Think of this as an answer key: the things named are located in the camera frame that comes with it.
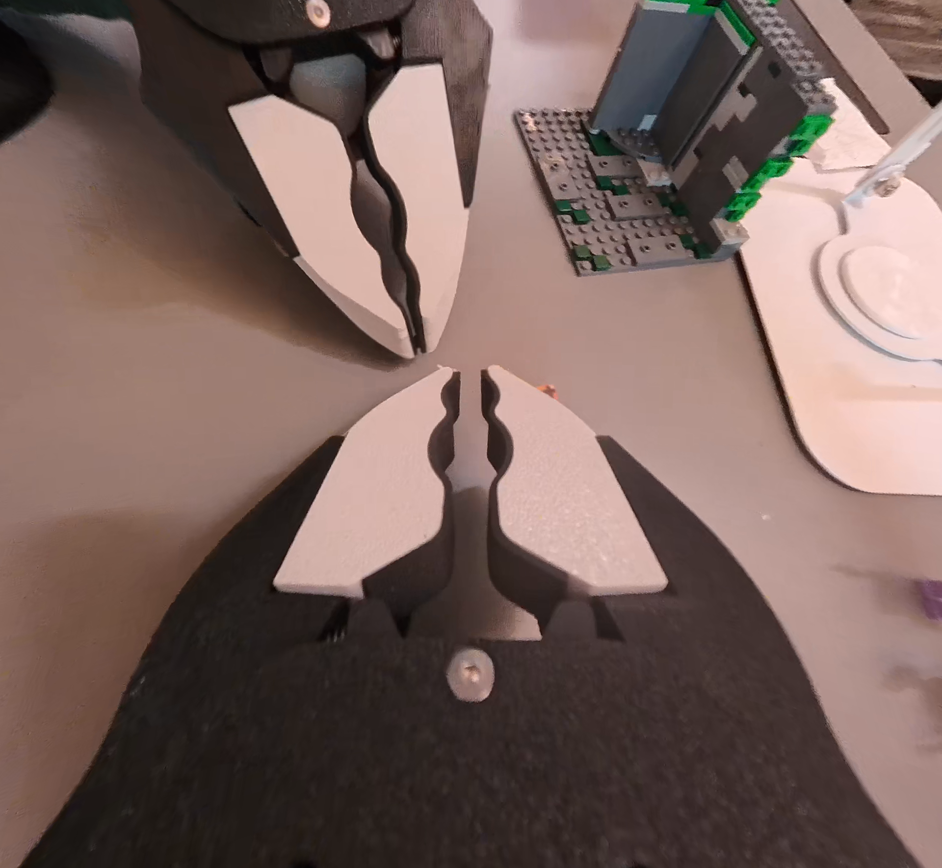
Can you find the small printed paper sheet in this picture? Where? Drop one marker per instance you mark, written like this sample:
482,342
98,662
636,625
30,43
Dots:
846,140

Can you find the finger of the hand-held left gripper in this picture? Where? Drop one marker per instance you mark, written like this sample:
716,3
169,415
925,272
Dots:
427,162
294,176

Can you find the white lamp base plate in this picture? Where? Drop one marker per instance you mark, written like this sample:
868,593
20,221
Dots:
846,404

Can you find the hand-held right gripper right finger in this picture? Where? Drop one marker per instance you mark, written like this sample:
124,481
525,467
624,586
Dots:
574,515

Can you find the grey green brick model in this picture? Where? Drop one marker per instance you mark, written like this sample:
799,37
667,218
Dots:
699,110

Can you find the black mesh office chair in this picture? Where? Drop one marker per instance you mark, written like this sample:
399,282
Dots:
18,88

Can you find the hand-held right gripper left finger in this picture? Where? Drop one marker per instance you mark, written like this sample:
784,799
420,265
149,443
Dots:
368,507

